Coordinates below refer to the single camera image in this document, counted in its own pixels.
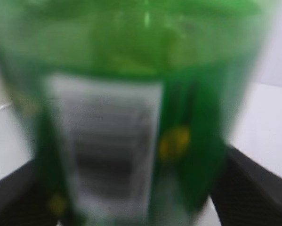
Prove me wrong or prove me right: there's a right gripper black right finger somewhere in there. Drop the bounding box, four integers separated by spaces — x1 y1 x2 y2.
210 145 282 226

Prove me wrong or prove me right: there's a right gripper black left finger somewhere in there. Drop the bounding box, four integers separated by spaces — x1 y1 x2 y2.
0 160 62 226

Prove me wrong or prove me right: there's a green plastic soda bottle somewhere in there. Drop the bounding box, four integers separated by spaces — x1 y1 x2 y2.
0 0 277 226

